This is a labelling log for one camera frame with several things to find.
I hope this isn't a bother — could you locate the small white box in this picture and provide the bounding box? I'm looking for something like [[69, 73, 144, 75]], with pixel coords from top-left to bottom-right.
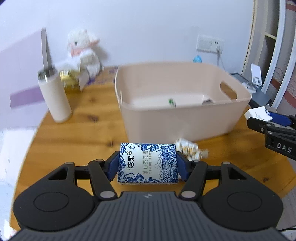
[[244, 106, 273, 121]]

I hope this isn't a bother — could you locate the floral fabric scrunchie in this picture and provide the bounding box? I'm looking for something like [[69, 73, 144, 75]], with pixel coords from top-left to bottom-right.
[[174, 138, 209, 161]]

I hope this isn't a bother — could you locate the blue white tissue pack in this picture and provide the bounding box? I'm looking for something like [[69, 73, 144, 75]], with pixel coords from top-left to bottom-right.
[[117, 143, 179, 184]]

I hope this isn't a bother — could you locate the white phone stand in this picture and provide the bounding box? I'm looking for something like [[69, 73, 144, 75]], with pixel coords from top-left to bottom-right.
[[242, 63, 262, 94]]

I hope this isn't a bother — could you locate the cream thermos bottle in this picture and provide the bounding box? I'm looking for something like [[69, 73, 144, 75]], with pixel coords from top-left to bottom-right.
[[38, 66, 72, 123]]

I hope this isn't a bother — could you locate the white framed wardrobe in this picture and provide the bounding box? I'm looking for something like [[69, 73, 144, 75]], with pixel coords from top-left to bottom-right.
[[242, 1, 295, 115]]

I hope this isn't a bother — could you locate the beige plastic storage basket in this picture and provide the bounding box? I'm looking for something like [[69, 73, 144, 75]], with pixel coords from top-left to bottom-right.
[[114, 62, 251, 143]]

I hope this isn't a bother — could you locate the blue small figurine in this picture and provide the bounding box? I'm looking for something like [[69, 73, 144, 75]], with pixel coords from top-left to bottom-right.
[[193, 55, 202, 63]]

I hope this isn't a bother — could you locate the gold white tissue box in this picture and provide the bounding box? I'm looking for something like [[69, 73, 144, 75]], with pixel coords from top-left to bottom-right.
[[59, 70, 90, 92]]

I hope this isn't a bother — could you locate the white plush lamb toy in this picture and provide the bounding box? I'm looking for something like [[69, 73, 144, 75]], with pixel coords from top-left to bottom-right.
[[55, 29, 101, 79]]

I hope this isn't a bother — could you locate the white charger cable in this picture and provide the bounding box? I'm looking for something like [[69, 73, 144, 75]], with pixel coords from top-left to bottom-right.
[[216, 45, 230, 74]]

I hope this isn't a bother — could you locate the white wall switch socket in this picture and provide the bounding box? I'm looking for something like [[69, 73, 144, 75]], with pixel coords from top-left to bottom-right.
[[196, 35, 224, 54]]

